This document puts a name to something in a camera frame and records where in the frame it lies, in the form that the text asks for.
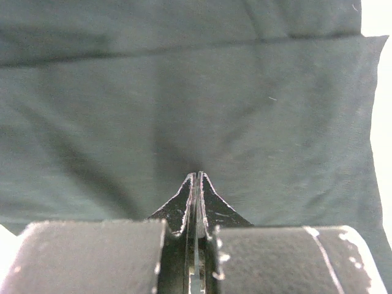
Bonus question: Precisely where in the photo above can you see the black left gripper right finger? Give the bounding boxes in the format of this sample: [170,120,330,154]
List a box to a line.
[196,172,386,293]

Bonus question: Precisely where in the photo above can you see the black t-shirt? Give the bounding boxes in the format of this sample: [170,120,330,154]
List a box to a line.
[1,1,391,289]

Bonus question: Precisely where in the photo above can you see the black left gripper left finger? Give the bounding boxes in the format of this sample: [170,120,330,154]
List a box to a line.
[1,173,196,293]

